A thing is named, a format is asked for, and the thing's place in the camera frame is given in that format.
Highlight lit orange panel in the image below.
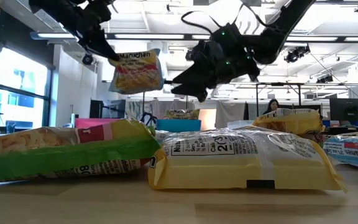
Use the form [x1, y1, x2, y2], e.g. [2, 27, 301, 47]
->
[198, 108, 217, 131]

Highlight black metal stand frame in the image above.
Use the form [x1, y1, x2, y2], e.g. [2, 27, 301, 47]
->
[255, 82, 303, 108]

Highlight white hanging cloth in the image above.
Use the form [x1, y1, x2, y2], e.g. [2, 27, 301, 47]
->
[215, 101, 245, 129]

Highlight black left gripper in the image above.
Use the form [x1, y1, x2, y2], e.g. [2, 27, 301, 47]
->
[67, 2, 120, 62]

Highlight pink plastic bin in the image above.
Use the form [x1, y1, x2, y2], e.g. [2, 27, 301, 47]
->
[75, 118, 121, 129]

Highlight yellow creamy chicken ramen pack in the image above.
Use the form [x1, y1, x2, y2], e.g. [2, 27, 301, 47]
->
[252, 108, 326, 135]
[147, 126, 347, 192]

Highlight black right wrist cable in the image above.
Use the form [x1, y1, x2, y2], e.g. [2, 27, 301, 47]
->
[181, 11, 227, 35]

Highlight teal plastic bin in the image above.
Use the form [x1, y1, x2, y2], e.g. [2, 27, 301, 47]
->
[156, 119, 202, 133]

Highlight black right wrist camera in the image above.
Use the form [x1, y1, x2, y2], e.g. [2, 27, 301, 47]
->
[193, 39, 220, 67]

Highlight black computer monitor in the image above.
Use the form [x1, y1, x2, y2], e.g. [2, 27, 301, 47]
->
[329, 98, 358, 123]
[89, 99, 104, 119]

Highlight black ceiling spotlight cluster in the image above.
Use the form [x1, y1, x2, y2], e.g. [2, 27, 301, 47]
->
[283, 45, 311, 64]

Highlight person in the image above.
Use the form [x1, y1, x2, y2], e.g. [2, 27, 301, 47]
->
[262, 98, 281, 115]

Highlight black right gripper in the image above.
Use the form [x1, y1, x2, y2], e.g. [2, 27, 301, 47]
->
[172, 26, 260, 103]

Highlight large office window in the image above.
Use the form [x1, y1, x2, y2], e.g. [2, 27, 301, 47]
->
[0, 46, 52, 131]

